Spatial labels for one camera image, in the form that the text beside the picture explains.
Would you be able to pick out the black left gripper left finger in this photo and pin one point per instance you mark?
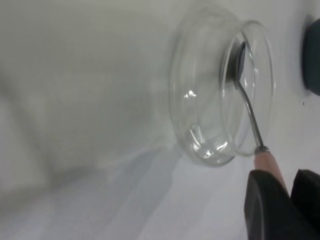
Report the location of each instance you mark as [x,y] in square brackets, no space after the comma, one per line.
[270,215]

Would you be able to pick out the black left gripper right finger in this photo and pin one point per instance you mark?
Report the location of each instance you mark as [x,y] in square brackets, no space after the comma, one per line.
[307,192]

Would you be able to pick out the dark blue-grey ceramic mug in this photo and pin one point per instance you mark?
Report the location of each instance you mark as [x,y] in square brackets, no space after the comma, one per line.
[312,55]

